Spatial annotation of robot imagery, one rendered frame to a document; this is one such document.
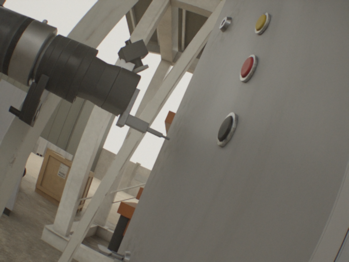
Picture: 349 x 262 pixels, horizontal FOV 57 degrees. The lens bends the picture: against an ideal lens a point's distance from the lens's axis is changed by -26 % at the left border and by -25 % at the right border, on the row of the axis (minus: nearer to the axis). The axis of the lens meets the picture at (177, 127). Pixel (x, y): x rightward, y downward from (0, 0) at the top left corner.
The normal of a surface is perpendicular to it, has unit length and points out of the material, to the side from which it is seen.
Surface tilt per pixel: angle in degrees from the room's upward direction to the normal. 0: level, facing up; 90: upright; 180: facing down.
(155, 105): 93
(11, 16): 52
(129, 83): 90
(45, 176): 90
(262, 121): 90
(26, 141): 99
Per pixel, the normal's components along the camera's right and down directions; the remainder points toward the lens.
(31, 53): 0.18, 0.15
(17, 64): -0.07, 0.58
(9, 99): 0.33, -0.03
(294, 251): -0.88, -0.42
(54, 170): 0.11, -0.14
